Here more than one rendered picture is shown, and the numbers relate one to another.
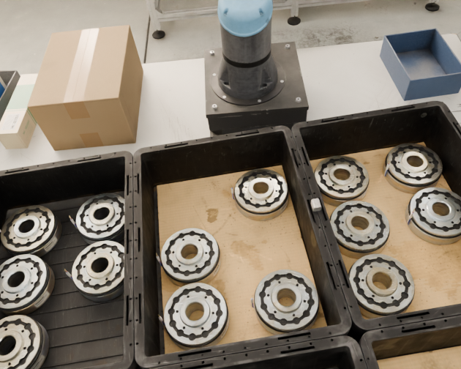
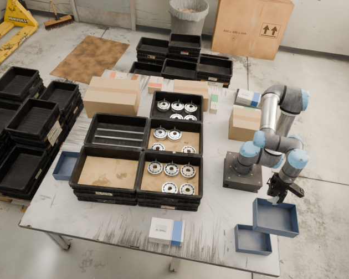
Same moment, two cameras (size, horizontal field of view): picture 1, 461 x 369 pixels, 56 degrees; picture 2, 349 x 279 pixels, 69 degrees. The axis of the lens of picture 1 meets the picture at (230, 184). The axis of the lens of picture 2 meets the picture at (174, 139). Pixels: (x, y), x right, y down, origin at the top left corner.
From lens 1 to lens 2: 140 cm
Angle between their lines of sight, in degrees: 52
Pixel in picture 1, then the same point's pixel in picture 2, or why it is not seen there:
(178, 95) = not seen: hidden behind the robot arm
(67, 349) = (161, 114)
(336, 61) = not seen: hidden behind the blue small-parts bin
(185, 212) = (188, 137)
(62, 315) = (168, 113)
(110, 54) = (255, 126)
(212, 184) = (195, 144)
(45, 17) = not seen: outside the picture
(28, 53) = (338, 133)
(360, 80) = (249, 216)
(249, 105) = (229, 163)
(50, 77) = (245, 112)
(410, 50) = (266, 245)
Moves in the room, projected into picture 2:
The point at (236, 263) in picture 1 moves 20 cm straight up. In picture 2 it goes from (170, 144) to (172, 126)
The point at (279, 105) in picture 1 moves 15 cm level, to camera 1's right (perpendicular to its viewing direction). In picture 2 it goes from (227, 172) to (228, 191)
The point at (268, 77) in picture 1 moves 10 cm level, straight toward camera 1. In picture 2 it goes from (236, 167) to (222, 164)
